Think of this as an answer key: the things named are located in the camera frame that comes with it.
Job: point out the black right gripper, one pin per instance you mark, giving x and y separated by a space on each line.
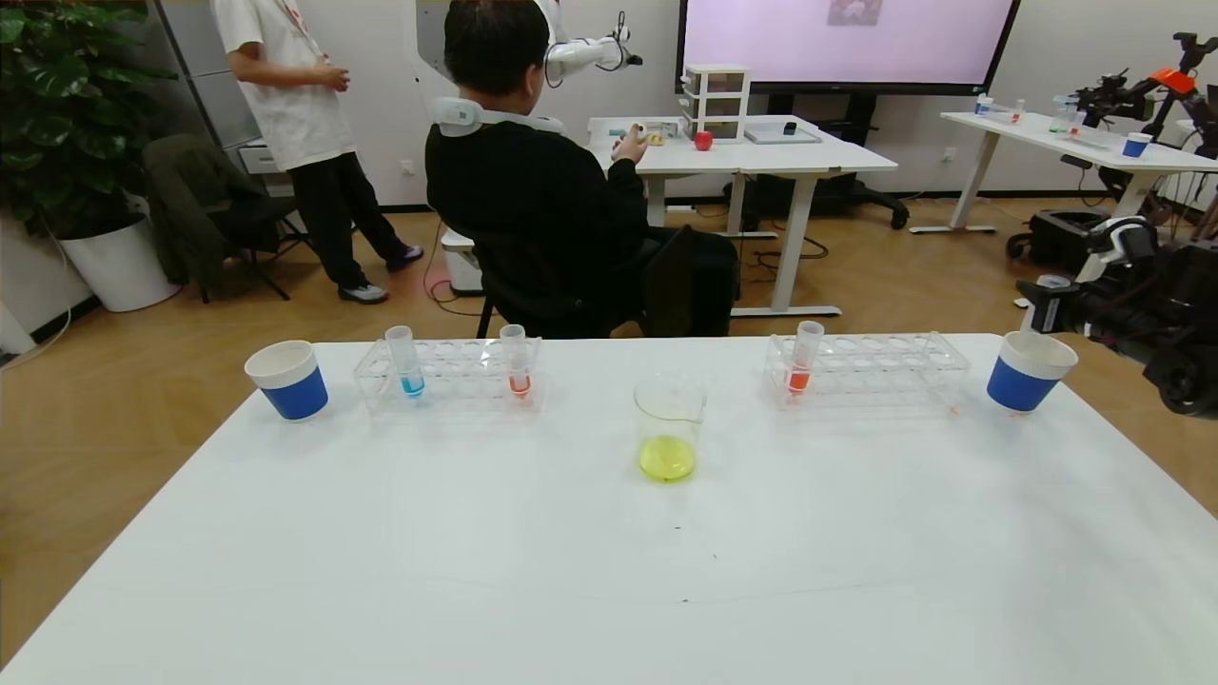
1051 308

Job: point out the blue pigment test tube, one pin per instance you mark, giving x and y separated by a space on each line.
409 376

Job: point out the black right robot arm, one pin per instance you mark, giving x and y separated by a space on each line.
1189 385

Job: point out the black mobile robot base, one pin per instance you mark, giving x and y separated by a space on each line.
1056 238

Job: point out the clear acrylic test tube rack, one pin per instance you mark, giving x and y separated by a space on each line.
461 379
875 366

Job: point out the red pigment test tube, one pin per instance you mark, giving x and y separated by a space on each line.
801 371
518 376

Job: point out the clear glass beaker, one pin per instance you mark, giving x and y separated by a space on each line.
668 447

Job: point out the blue white paper cup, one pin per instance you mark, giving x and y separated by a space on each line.
1020 385
295 392

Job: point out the white desk with lab items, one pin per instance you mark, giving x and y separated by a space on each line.
1028 133

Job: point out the small blue cup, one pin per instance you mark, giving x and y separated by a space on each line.
1135 146

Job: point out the black screen stand base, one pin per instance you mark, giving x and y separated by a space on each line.
847 195

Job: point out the black tripod stand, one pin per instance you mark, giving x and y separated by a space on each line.
1194 52

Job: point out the grey flat tray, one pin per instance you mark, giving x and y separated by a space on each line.
780 136

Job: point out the white desk with apple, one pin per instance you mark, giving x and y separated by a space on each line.
761 157

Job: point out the red apple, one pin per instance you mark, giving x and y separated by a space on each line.
703 141

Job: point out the black office chair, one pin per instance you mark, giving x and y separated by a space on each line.
666 285

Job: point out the small white drawer organizer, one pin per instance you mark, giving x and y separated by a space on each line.
716 100

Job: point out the person in black clothes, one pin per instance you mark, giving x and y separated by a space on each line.
533 209

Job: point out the white humanoid robot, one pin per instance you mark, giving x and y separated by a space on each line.
580 52

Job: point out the white box on floor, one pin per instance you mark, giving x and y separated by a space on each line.
461 266

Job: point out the white neck band device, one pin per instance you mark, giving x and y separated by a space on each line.
466 114

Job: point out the person in white t-shirt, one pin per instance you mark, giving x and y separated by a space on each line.
295 105

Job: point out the white drawer cabinet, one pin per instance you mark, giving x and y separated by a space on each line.
259 160

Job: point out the black folding chair with jacket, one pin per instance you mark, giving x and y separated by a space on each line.
205 214

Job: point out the white plant pot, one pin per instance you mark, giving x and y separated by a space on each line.
124 271

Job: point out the green leafy plant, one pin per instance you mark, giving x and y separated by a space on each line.
67 114

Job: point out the large wall display screen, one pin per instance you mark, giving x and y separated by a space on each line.
761 48

